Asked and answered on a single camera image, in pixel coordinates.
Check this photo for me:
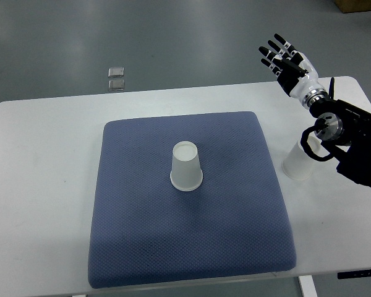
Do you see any brown cardboard box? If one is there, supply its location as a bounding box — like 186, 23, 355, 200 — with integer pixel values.
334, 0, 371, 13

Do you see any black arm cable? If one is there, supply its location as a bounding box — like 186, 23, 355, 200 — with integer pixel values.
300, 125, 338, 163

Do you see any white paper cup on mat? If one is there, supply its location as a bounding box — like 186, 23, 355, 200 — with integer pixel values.
170, 141, 203, 192

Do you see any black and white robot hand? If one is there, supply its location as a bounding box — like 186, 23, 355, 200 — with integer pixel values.
258, 33, 328, 109

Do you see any black table control panel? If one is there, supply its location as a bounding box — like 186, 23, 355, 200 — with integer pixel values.
337, 269, 371, 280

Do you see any metal floor plate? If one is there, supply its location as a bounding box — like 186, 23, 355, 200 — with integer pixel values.
108, 79, 125, 92
108, 66, 124, 77

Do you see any white table leg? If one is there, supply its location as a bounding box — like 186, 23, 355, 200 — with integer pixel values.
298, 275, 318, 297

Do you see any white paper cup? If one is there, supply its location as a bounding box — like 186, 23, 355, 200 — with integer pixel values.
281, 139, 317, 181
170, 141, 203, 192

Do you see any blue textured cushion mat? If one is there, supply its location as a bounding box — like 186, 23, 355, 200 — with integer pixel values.
88, 111, 296, 288

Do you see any lower metal floor plate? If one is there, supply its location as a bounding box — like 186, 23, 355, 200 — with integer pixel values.
108, 79, 125, 92

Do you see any upper metal floor plate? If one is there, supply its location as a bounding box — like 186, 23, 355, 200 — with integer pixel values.
108, 66, 124, 77

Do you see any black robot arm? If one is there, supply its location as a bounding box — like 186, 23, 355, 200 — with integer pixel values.
301, 78, 371, 188

